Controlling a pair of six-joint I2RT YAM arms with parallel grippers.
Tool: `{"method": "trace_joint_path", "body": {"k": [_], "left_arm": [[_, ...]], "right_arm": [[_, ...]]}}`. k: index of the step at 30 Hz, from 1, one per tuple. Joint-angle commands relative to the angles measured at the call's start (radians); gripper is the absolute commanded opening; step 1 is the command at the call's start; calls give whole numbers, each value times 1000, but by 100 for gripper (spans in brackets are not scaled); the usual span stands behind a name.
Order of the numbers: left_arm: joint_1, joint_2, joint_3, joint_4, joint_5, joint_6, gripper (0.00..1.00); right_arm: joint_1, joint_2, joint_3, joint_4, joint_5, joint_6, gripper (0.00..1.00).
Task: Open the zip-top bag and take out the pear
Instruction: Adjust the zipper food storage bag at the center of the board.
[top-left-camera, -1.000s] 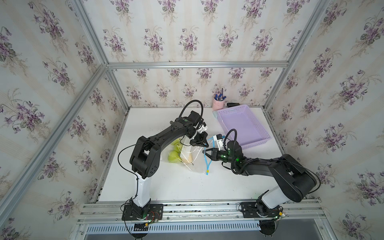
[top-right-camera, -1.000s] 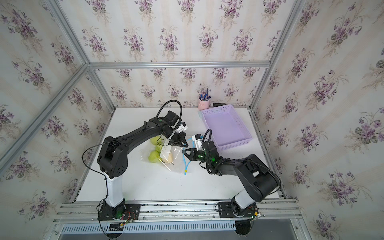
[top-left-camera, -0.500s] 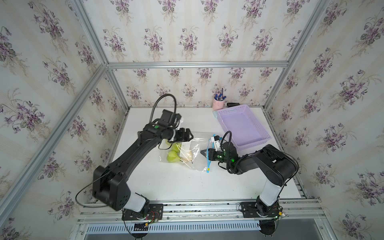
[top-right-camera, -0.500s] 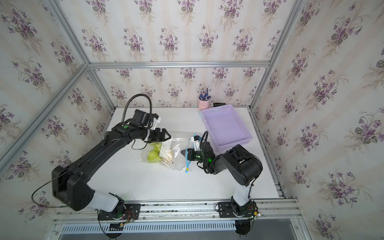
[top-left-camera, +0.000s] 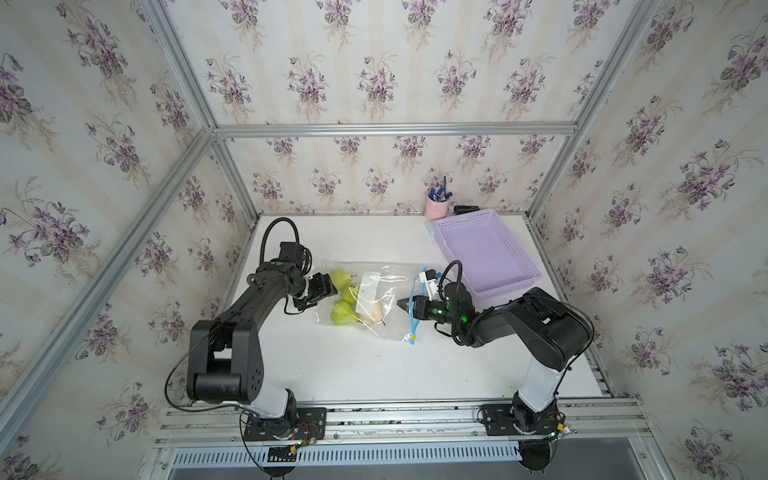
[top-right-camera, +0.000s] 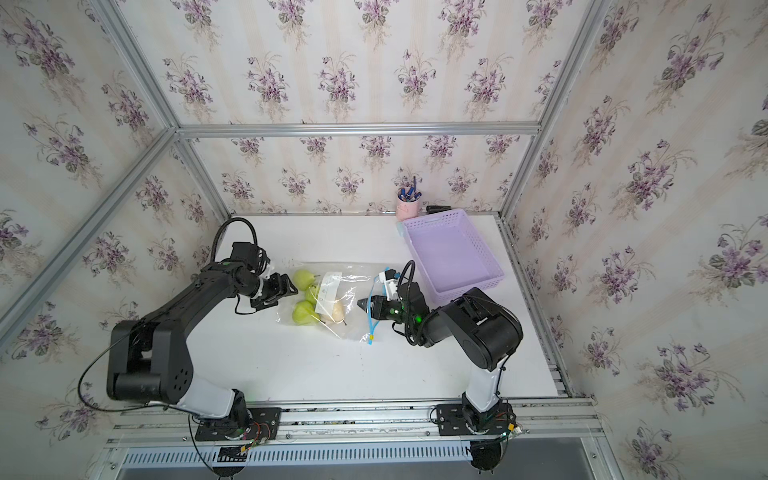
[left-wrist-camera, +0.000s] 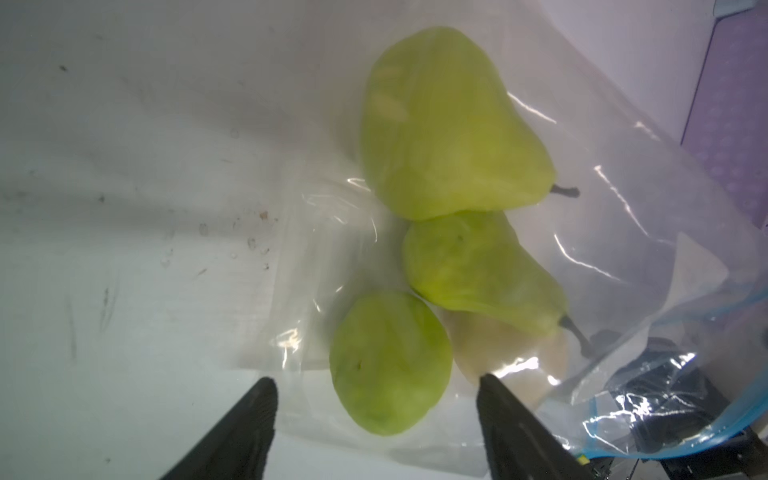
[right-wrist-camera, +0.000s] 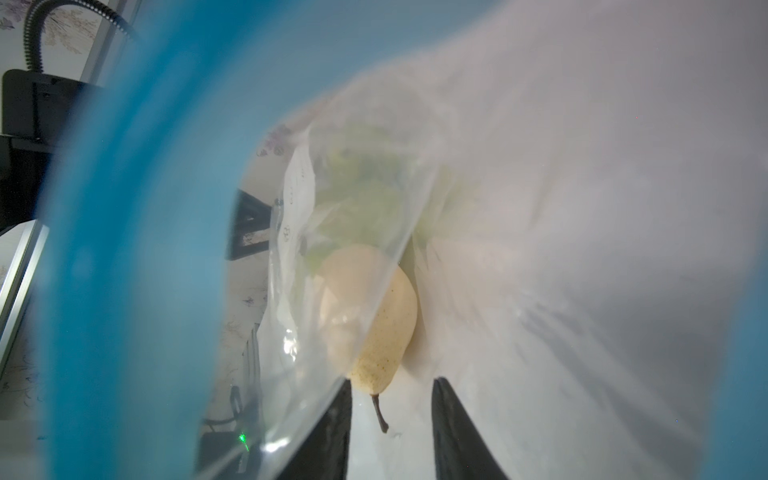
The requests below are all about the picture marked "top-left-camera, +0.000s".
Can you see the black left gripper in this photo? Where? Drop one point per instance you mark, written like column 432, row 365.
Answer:
column 321, row 284

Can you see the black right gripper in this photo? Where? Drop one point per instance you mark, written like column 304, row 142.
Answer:
column 421, row 306

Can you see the beige pear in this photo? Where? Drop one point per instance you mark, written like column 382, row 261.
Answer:
column 370, row 312

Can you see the green pear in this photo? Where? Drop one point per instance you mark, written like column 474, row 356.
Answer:
column 343, row 313
column 340, row 279
column 350, row 294

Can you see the clear zip-top bag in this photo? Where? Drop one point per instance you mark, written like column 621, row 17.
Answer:
column 382, row 282

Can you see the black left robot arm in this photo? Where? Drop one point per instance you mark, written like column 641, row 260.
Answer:
column 225, row 363

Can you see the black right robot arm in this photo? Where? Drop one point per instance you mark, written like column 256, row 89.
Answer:
column 554, row 334

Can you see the purple perforated plastic basket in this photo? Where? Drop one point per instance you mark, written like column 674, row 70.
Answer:
column 494, row 262

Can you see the pink metal pen cup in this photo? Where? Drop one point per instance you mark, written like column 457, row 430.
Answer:
column 435, row 210

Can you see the black object behind basket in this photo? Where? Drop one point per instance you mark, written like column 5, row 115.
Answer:
column 465, row 209

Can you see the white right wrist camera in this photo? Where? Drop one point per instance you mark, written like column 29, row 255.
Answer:
column 429, row 281

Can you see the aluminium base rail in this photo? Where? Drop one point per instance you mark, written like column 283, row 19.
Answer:
column 398, row 433

